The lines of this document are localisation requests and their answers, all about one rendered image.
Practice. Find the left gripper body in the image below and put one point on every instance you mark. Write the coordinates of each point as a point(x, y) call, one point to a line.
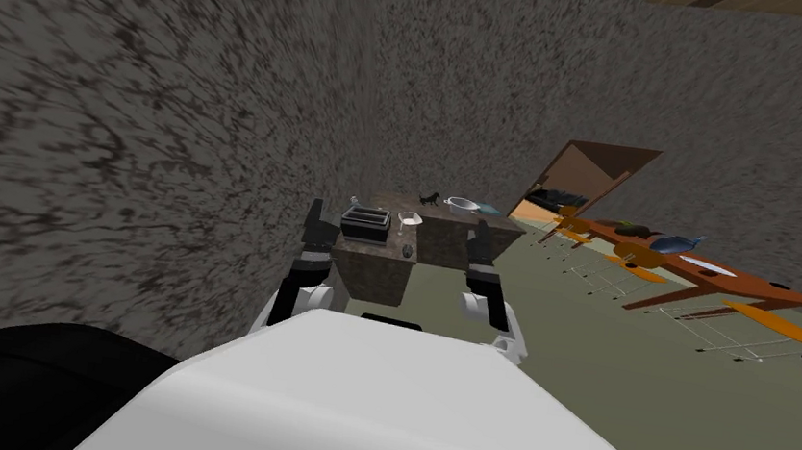
point(322, 234)

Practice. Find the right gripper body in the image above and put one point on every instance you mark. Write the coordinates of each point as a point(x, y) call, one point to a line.
point(484, 253)

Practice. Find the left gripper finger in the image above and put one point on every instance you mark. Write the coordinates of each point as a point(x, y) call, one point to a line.
point(314, 210)

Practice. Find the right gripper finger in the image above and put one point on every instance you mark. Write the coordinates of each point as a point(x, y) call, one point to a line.
point(482, 229)

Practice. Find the teal plate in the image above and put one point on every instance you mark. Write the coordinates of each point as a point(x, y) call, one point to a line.
point(490, 209)

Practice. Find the white bowl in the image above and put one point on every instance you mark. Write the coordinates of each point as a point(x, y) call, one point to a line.
point(461, 205)

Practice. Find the brown stone desk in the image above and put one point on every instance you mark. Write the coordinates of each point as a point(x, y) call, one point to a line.
point(445, 242)

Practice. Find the black rectangular tray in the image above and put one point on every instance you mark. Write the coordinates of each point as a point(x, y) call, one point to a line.
point(365, 224)

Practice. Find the black dog figurine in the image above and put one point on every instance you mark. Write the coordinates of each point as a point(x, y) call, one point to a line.
point(430, 199)

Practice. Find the clear wine glass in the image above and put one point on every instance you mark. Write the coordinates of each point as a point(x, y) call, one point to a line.
point(409, 220)

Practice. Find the small dark round object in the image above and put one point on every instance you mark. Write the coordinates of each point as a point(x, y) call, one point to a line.
point(408, 251)

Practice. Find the orange chair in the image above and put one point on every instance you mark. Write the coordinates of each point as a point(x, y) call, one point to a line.
point(572, 224)
point(783, 326)

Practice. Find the brown open door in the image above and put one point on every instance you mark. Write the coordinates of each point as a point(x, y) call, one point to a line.
point(586, 176)

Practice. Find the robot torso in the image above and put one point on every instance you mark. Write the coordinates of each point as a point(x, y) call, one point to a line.
point(391, 418)

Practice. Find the orange-brown dining table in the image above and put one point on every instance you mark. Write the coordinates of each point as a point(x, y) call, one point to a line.
point(720, 279)

